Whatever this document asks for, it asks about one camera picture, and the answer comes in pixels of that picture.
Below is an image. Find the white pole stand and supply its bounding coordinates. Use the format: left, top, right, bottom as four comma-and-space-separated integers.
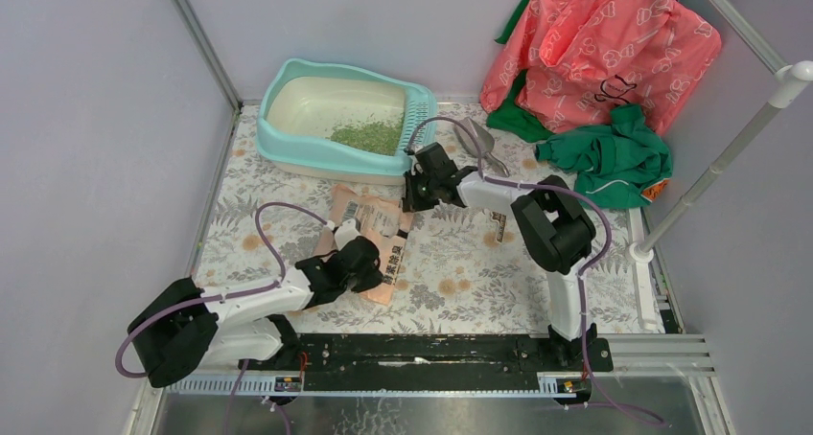
627, 60, 812, 264

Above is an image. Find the grey litter scoop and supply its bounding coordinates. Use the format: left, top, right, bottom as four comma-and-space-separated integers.
453, 117, 510, 178

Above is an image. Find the teal litter box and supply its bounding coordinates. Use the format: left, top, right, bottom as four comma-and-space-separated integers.
256, 58, 438, 186

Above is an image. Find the dark green garment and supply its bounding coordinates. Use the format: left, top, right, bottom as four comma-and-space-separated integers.
485, 0, 639, 145

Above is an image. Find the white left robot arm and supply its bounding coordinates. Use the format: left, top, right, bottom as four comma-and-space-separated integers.
128, 237, 383, 388

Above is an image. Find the green sweatshirt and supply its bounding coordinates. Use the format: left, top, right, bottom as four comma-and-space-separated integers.
535, 104, 673, 209

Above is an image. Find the brown bag sealing clip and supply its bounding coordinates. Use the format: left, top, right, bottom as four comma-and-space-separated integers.
490, 212, 507, 243

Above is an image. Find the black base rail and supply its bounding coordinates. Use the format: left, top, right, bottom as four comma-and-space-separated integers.
248, 333, 614, 393

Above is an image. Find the pink cat litter bag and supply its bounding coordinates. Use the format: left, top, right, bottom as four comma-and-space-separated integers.
328, 184, 413, 305

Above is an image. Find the green cat litter pile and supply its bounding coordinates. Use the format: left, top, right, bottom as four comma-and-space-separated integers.
328, 115, 404, 155

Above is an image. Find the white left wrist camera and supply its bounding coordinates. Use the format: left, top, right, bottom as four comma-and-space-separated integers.
325, 217, 361, 250

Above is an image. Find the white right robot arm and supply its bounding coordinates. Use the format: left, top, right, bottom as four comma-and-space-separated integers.
402, 143, 596, 370

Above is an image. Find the pink patterned jacket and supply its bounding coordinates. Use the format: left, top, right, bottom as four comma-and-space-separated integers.
479, 0, 721, 136

